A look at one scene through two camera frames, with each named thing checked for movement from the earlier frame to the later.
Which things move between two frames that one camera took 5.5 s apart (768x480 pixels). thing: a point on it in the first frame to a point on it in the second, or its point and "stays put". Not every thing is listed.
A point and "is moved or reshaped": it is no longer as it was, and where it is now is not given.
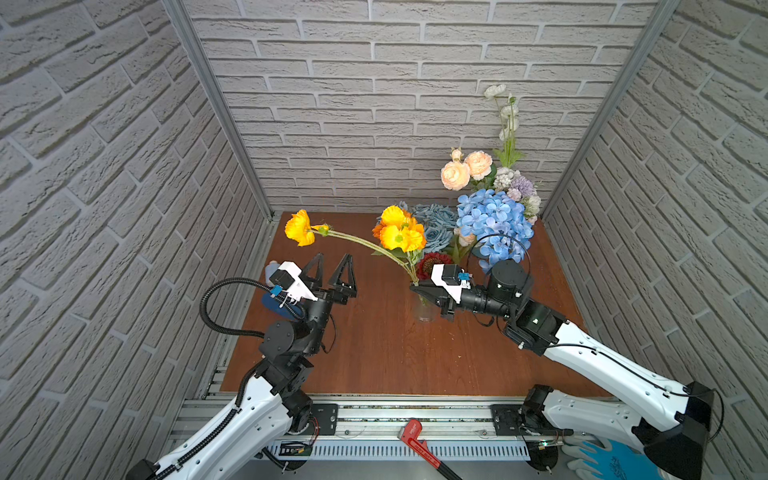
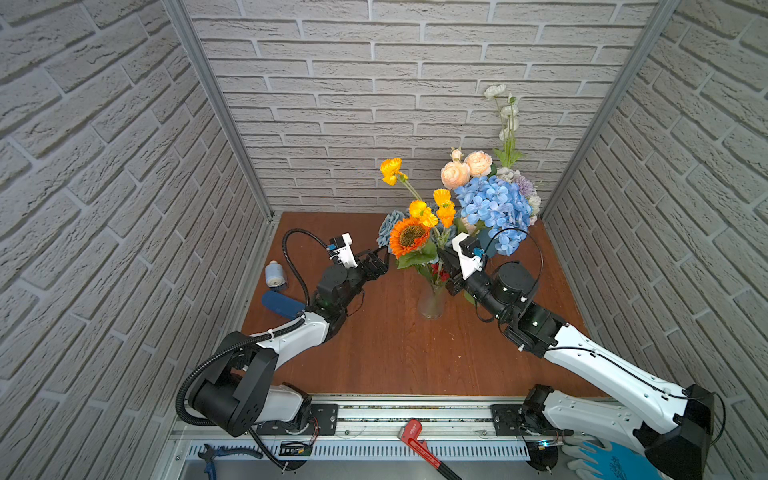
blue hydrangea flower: x=499 y=224 is moved or reshaped
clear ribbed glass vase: x=426 y=310 stays put
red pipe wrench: x=410 y=432 stays put
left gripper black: x=344 y=290 to x=382 y=267
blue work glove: x=617 y=460 stays put
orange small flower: x=397 y=234 to x=441 y=211
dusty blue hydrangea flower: x=438 y=223 to x=388 y=224
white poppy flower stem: x=510 y=124 stays put
